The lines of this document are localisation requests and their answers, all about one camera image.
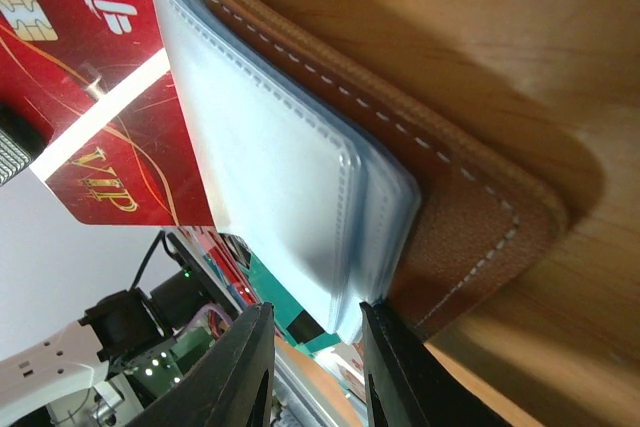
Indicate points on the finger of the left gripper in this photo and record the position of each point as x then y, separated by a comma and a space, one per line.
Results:
21, 144

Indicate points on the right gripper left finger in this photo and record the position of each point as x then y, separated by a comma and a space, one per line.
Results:
231, 385

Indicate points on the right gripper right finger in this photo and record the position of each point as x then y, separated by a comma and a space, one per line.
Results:
406, 385

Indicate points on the red vip card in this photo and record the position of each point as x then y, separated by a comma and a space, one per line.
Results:
92, 79

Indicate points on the brown leather card holder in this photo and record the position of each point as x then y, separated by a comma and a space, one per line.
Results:
346, 188

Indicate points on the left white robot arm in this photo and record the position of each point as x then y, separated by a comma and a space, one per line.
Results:
120, 332

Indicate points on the white card centre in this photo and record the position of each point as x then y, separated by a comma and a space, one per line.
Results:
344, 363

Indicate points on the teal card black stripe centre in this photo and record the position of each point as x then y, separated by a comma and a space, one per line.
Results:
294, 323

